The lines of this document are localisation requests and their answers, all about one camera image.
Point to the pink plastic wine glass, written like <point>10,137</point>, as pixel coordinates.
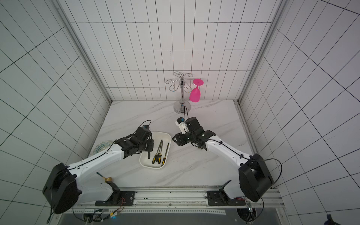
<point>195,94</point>

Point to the chrome glass holder stand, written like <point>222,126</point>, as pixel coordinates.
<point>180,82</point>

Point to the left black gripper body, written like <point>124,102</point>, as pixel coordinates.
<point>146,146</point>

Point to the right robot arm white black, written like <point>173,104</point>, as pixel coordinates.
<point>254,176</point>

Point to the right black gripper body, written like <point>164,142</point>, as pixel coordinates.
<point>181,138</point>

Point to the green patterned round plate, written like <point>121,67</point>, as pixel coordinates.
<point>102,146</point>

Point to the aluminium mounting rail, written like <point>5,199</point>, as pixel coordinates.
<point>178,200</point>

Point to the file tool yellow black handle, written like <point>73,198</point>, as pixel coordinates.
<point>155,159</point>

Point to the white plastic storage tray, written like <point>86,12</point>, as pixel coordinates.
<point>157,136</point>

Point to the brass fitting near arm base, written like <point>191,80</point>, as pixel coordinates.
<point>108,179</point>

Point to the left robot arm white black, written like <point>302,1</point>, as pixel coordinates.
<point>66,185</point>

